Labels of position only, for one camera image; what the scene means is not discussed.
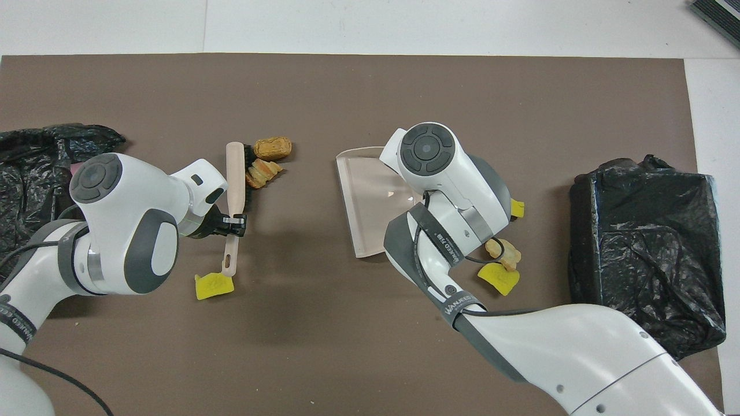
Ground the brown table mat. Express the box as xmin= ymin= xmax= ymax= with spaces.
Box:
xmin=0 ymin=54 xmax=724 ymax=416

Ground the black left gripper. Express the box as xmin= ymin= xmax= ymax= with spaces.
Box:
xmin=197 ymin=208 xmax=248 ymax=239

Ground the pale bread piece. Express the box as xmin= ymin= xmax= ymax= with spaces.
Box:
xmin=484 ymin=238 xmax=522 ymax=272

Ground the dark ribbed panel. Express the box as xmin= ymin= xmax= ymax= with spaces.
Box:
xmin=690 ymin=0 xmax=740 ymax=50

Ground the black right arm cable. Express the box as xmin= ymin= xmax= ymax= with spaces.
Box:
xmin=413 ymin=191 xmax=509 ymax=315

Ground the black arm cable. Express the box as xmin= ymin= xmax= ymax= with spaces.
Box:
xmin=413 ymin=191 xmax=509 ymax=315
xmin=0 ymin=220 xmax=113 ymax=416

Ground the beige brush with black bristles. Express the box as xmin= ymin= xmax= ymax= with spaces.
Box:
xmin=223 ymin=142 xmax=256 ymax=281

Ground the black bag lined pink bin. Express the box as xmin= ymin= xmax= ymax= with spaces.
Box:
xmin=0 ymin=123 xmax=127 ymax=284

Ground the brown fried bread roll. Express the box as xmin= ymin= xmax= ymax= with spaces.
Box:
xmin=253 ymin=136 xmax=293 ymax=161

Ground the beige plastic dustpan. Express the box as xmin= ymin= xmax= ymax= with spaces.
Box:
xmin=336 ymin=146 xmax=423 ymax=259

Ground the notched yellow sponge piece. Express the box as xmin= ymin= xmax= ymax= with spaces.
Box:
xmin=194 ymin=273 xmax=235 ymax=301

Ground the sliced golden bread piece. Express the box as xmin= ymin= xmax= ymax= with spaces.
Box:
xmin=246 ymin=159 xmax=285 ymax=190

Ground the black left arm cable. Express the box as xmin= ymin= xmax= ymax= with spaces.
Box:
xmin=0 ymin=220 xmax=113 ymax=416

